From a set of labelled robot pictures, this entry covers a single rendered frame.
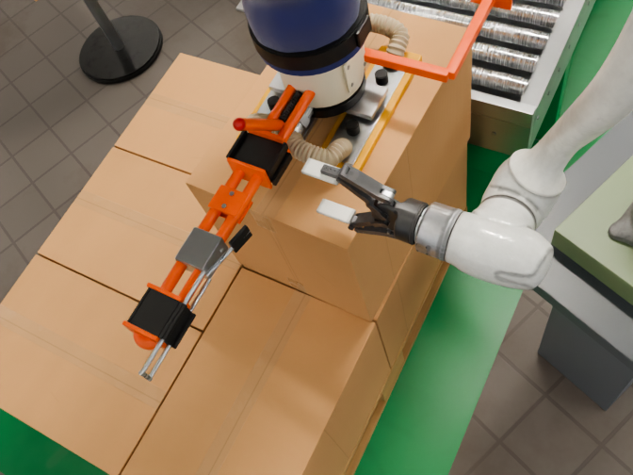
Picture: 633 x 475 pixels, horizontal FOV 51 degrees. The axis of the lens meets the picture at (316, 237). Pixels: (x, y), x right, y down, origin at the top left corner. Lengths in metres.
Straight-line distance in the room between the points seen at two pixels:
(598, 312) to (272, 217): 0.68
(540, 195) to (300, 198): 0.47
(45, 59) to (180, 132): 1.48
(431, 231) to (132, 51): 2.32
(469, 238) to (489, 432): 1.12
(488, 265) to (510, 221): 0.08
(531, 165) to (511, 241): 0.15
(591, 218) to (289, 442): 0.82
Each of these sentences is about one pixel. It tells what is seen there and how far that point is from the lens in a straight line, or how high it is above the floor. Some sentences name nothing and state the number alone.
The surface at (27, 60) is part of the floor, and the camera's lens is 3.52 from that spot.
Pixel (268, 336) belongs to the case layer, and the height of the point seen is 0.54.
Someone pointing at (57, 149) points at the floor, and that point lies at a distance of 3.06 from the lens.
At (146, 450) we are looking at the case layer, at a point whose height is 0.54.
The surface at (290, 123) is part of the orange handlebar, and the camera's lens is 1.28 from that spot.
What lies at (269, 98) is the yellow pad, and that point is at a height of 0.99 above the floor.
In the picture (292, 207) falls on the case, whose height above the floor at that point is 0.95.
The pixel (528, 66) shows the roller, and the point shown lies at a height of 0.53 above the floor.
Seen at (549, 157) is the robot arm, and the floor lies 1.15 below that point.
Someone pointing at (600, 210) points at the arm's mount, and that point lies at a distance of 1.46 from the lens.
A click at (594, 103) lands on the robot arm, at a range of 0.89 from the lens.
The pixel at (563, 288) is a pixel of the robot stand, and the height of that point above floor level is 0.75.
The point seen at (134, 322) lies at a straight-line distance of 1.15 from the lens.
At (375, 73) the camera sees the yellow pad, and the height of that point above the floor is 0.99.
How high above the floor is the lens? 2.06
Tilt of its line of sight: 60 degrees down
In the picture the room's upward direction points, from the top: 22 degrees counter-clockwise
